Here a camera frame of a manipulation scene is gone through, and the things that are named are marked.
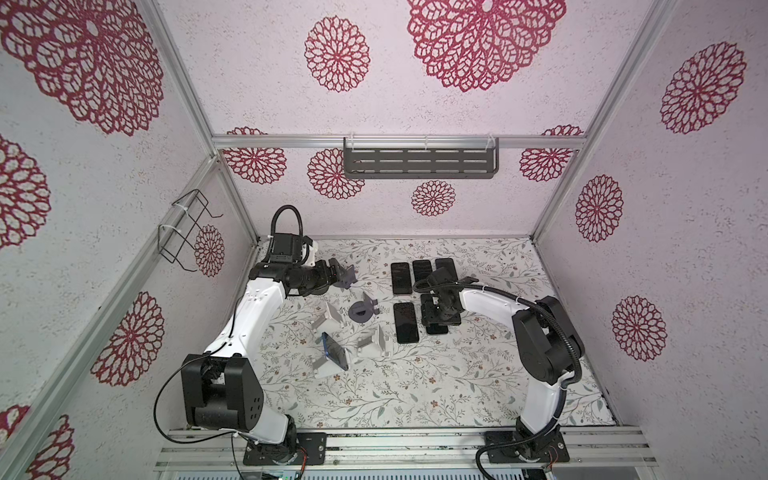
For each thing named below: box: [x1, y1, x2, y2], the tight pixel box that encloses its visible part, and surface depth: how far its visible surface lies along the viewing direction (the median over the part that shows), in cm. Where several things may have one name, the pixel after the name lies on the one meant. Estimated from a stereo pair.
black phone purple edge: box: [391, 262, 413, 295], surface depth 111 cm
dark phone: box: [393, 302, 419, 344], surface depth 97 cm
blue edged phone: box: [435, 258, 458, 282], surface depth 115 cm
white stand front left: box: [312, 355, 345, 379], surface depth 87 cm
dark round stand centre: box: [348, 292, 380, 323], surface depth 100 cm
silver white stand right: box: [357, 324, 392, 357], surface depth 91 cm
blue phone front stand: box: [322, 331, 349, 371], surface depth 92 cm
